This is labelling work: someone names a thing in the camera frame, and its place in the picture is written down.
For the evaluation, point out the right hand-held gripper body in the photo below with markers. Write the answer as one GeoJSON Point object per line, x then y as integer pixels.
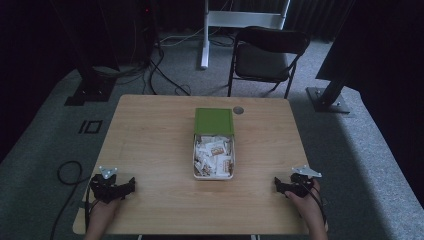
{"type": "Point", "coordinates": [301, 185]}

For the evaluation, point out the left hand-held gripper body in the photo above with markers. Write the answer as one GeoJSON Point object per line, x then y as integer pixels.
{"type": "Point", "coordinates": [104, 188]}

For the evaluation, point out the person's right hand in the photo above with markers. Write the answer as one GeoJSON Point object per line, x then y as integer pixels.
{"type": "Point", "coordinates": [308, 206]}

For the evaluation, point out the person's left hand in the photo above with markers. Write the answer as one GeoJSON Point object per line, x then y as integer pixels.
{"type": "Point", "coordinates": [103, 213]}

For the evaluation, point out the white rectangular box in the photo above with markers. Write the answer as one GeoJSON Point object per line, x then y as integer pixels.
{"type": "Point", "coordinates": [196, 173]}

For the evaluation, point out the pile of white packets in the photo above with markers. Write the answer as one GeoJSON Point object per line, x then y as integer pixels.
{"type": "Point", "coordinates": [214, 155]}

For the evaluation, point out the dark stand with bolted base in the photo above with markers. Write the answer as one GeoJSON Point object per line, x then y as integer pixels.
{"type": "Point", "coordinates": [328, 100]}

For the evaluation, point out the green box lid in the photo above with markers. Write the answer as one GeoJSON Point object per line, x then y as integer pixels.
{"type": "Point", "coordinates": [214, 120]}

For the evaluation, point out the black folding chair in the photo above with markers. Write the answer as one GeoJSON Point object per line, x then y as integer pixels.
{"type": "Point", "coordinates": [263, 61]}

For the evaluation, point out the black stand with base plate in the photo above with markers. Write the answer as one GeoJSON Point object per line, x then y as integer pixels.
{"type": "Point", "coordinates": [90, 88]}

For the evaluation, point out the white metal stand frame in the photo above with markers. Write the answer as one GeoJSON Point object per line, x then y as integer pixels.
{"type": "Point", "coordinates": [206, 40]}

